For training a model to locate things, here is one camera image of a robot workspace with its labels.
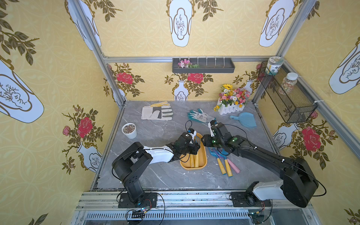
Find white grey leather work glove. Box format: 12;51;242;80
141;101;173;121

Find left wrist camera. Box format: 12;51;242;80
187;128;197;139

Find grey wall shelf tray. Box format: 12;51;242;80
172;57;235;74

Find white fence flower planter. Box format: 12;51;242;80
214;84;251;115

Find small pink flowers on shelf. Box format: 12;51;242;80
178;59;199;68

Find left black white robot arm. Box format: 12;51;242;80
112;128;200;205

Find blue rake yellow handle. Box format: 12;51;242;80
190;154;195;168
194;135;201;168
209;147;233;177

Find purple rake pink handle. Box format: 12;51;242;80
217;149;241;174

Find yellow plastic storage box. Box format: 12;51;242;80
180;133;207;171

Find white cup with pebbles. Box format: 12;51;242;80
121;123;137;139

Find aluminium front rail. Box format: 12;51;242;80
70;189;321;225

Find clear jar white lid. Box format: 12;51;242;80
279;72;298;95

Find jar with green label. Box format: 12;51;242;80
265;56;284;76

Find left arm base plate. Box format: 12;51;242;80
118;192;158;209

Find teal white garden glove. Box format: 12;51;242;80
187;108;216;124

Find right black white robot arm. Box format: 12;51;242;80
202;120;320;208

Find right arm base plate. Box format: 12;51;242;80
229;192;272;208

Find light blue dustpan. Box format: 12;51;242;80
230;112;257;128

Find black wire mesh basket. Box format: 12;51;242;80
258;61;318;123

